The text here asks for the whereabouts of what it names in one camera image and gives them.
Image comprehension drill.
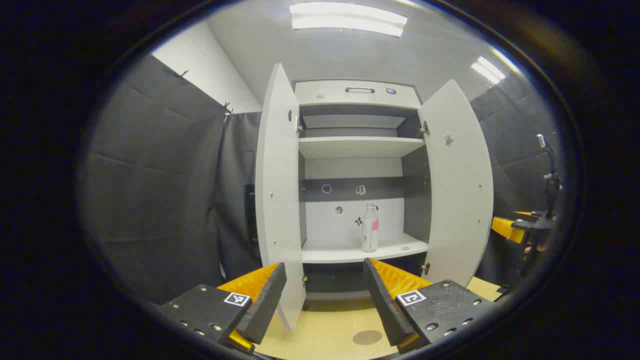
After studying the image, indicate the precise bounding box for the round dark coaster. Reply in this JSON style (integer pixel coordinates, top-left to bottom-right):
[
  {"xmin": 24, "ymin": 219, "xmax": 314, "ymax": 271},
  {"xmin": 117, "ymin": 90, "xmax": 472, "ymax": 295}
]
[{"xmin": 352, "ymin": 330, "xmax": 383, "ymax": 346}]

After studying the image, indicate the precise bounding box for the white cabinet shelf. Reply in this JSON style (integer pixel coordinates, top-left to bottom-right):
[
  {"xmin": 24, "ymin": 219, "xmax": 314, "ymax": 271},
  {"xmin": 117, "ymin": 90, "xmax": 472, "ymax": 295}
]
[
  {"xmin": 298, "ymin": 136, "xmax": 426, "ymax": 160},
  {"xmin": 301, "ymin": 232, "xmax": 430, "ymax": 264}
]

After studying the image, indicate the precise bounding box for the white cabinet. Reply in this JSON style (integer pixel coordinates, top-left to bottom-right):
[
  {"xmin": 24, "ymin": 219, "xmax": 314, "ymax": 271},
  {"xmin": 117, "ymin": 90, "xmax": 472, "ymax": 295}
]
[{"xmin": 292, "ymin": 79, "xmax": 432, "ymax": 311}]

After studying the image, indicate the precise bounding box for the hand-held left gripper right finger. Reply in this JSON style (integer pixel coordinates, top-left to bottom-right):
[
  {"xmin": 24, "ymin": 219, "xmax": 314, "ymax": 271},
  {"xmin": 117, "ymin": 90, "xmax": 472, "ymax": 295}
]
[{"xmin": 362, "ymin": 257, "xmax": 500, "ymax": 355}]

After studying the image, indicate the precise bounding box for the ceiling light panel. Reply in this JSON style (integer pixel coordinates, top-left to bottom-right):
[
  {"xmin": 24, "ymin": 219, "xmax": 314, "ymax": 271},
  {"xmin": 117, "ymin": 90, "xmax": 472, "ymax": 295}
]
[
  {"xmin": 289, "ymin": 2, "xmax": 409, "ymax": 38},
  {"xmin": 470, "ymin": 56, "xmax": 507, "ymax": 85}
]

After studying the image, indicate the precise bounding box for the black door handle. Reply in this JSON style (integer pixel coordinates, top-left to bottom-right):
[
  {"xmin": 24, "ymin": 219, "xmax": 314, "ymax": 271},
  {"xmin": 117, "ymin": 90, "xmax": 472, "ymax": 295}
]
[{"xmin": 244, "ymin": 183, "xmax": 258, "ymax": 244}]

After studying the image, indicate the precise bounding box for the black backdrop cloth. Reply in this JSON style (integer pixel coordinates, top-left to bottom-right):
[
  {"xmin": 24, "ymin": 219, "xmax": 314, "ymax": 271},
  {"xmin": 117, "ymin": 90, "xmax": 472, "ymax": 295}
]
[
  {"xmin": 80, "ymin": 54, "xmax": 227, "ymax": 306},
  {"xmin": 470, "ymin": 75, "xmax": 563, "ymax": 286},
  {"xmin": 214, "ymin": 111, "xmax": 263, "ymax": 281}
]

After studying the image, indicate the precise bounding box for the black tripod stand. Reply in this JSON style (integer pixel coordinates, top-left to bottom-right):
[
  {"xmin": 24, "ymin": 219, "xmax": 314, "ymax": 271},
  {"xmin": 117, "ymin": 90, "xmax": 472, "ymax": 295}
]
[{"xmin": 536, "ymin": 133, "xmax": 564, "ymax": 222}]

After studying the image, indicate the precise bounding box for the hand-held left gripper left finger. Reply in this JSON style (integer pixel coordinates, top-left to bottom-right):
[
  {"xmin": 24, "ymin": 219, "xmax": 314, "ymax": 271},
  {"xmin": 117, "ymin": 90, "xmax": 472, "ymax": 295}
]
[{"xmin": 156, "ymin": 261, "xmax": 288, "ymax": 355}]

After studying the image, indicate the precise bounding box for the white cabinet door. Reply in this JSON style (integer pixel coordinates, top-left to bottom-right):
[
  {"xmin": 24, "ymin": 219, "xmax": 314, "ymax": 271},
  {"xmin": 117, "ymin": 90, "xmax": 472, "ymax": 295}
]
[
  {"xmin": 417, "ymin": 80, "xmax": 495, "ymax": 288},
  {"xmin": 255, "ymin": 63, "xmax": 307, "ymax": 333}
]

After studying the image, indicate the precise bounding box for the clear plastic bottle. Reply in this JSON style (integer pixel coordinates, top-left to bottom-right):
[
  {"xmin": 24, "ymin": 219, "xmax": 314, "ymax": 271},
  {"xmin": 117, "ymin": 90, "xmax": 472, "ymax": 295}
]
[{"xmin": 361, "ymin": 203, "xmax": 379, "ymax": 253}]

